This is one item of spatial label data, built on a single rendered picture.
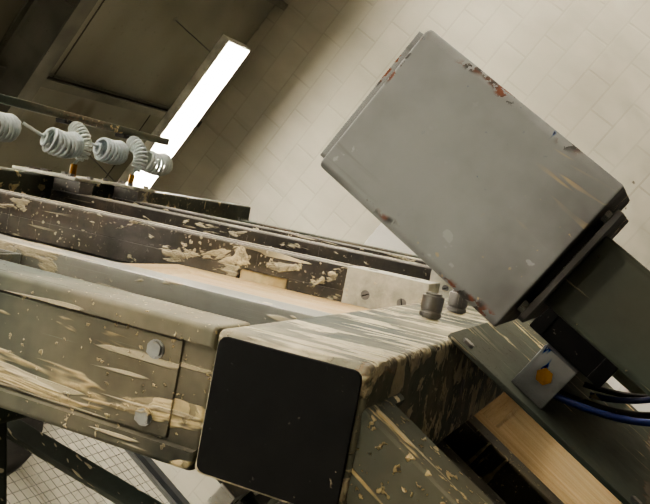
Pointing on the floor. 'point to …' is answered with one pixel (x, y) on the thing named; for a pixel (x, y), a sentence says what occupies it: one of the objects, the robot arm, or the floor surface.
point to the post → (616, 312)
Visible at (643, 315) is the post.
